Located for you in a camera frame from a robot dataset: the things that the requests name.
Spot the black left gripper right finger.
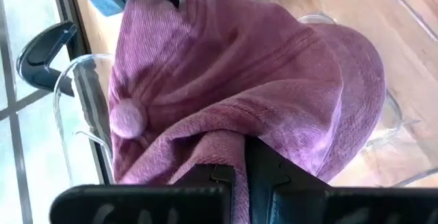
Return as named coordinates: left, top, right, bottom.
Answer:
left=244, top=136, right=331, bottom=224

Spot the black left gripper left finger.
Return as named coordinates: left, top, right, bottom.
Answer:
left=170, top=164, right=237, bottom=224

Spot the maroon cap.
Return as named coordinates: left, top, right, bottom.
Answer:
left=108, top=0, right=387, bottom=224

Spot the clear plastic bin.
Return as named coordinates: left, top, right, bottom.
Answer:
left=53, top=0, right=438, bottom=188

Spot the black aluminium table frame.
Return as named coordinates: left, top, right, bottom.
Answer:
left=53, top=0, right=116, bottom=186

